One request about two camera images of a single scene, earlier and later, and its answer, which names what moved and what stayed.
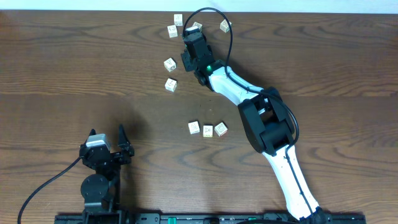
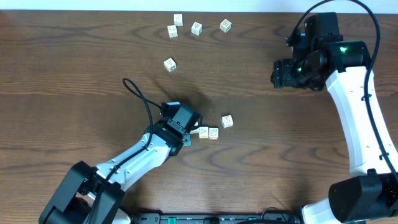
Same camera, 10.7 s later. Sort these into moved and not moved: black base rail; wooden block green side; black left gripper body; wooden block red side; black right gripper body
Moved: black left gripper body; wooden block red side; black right gripper body
Not moved: wooden block green side; black base rail
